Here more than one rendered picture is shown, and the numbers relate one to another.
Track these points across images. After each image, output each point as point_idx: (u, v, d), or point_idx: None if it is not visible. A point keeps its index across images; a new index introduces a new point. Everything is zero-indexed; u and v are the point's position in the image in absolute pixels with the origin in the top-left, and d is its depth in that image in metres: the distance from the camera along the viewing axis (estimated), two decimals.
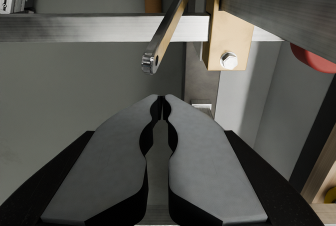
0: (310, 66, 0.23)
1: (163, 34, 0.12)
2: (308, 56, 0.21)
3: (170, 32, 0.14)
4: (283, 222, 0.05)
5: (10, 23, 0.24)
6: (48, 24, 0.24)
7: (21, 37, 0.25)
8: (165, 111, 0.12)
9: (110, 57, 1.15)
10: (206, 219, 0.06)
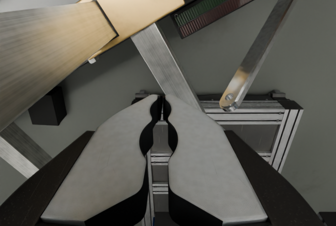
0: None
1: (233, 77, 0.14)
2: None
3: (265, 54, 0.14)
4: (283, 222, 0.05)
5: None
6: None
7: None
8: (165, 111, 0.12)
9: (300, 15, 0.99)
10: (206, 219, 0.06)
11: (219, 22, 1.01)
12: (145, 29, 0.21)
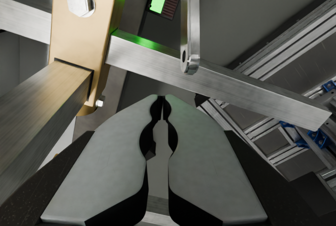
0: None
1: (182, 29, 0.11)
2: None
3: None
4: (283, 222, 0.05)
5: None
6: None
7: None
8: (165, 111, 0.12)
9: None
10: (206, 219, 0.06)
11: None
12: (109, 47, 0.20)
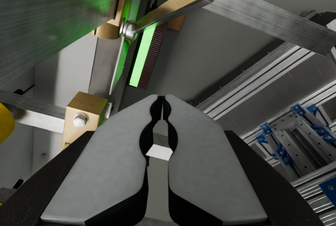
0: None
1: (184, 7, 0.11)
2: None
3: None
4: (283, 222, 0.05)
5: (298, 38, 0.25)
6: (267, 24, 0.24)
7: (301, 23, 0.24)
8: (165, 111, 0.12)
9: None
10: (206, 219, 0.06)
11: (199, 8, 1.02)
12: None
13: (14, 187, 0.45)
